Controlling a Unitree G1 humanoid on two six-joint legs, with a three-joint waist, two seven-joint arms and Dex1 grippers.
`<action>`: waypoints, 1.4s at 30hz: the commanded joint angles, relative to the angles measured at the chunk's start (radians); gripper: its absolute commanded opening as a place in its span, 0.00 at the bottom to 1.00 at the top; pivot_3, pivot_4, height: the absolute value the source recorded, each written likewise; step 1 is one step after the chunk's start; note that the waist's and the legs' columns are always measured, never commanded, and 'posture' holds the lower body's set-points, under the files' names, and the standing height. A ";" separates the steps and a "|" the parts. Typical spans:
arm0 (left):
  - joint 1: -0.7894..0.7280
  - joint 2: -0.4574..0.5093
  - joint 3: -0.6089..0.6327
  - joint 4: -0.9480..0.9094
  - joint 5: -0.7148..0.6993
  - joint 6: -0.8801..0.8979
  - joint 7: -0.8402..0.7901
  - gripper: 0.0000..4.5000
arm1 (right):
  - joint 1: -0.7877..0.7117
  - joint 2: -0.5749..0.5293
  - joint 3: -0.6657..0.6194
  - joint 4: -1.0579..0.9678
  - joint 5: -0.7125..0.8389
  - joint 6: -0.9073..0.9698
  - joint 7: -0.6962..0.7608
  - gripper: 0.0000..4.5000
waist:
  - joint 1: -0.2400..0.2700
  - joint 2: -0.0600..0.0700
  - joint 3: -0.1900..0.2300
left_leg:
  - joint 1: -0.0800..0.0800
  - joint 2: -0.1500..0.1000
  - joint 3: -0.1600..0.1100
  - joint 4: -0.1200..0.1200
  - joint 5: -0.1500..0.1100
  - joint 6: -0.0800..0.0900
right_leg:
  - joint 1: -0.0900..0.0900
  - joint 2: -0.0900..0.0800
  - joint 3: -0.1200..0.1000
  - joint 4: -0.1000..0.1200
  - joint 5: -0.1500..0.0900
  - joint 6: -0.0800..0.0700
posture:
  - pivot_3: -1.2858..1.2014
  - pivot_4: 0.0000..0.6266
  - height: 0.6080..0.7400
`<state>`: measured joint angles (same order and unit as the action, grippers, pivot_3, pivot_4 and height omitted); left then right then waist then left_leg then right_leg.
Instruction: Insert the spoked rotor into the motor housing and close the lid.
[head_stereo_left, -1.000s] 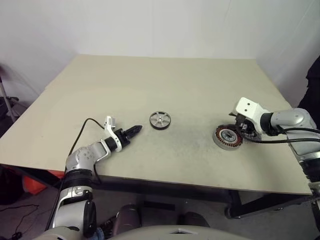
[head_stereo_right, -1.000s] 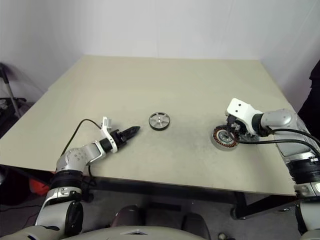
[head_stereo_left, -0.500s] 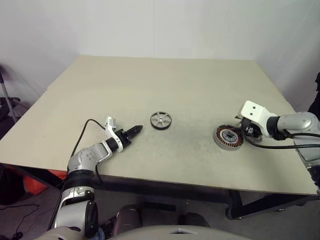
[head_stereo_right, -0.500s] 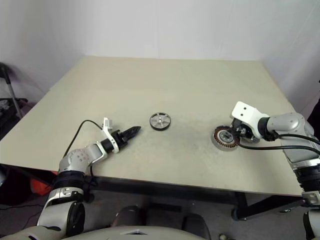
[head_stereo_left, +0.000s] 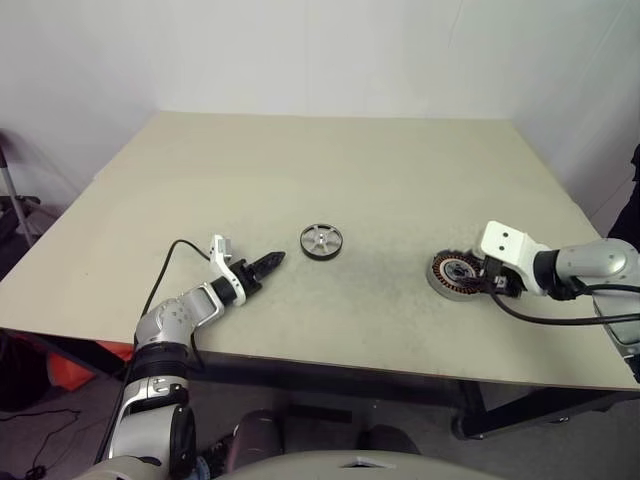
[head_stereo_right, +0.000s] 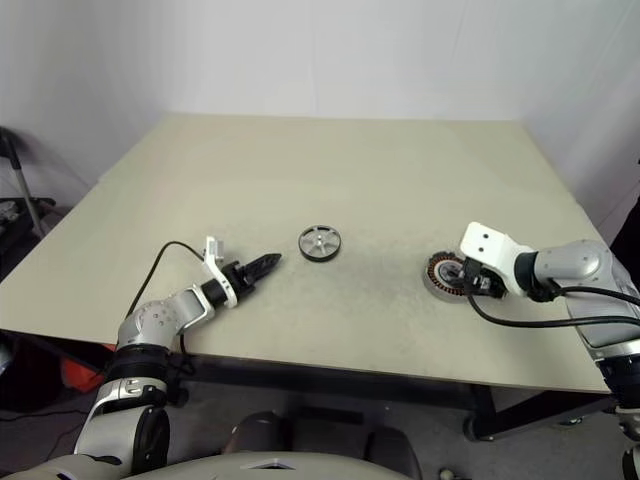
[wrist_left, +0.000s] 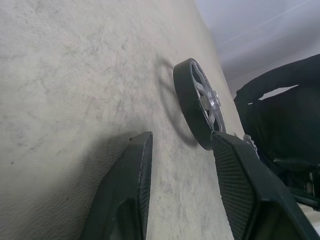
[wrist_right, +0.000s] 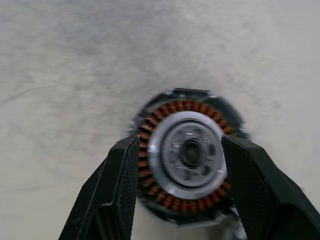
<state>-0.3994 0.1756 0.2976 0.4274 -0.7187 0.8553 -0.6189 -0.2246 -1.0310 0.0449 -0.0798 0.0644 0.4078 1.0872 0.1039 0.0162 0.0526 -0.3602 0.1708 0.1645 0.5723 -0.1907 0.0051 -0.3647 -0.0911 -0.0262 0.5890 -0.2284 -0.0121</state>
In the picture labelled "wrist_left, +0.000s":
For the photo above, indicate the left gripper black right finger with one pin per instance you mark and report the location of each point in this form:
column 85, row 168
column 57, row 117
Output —
column 250, row 195

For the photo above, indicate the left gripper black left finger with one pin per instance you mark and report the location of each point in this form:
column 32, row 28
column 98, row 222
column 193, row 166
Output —
column 125, row 190

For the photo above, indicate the black spoked rotor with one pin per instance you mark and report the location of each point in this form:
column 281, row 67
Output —
column 185, row 95

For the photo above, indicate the black jacket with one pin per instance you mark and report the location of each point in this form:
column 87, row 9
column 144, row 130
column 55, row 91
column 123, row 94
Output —
column 287, row 120

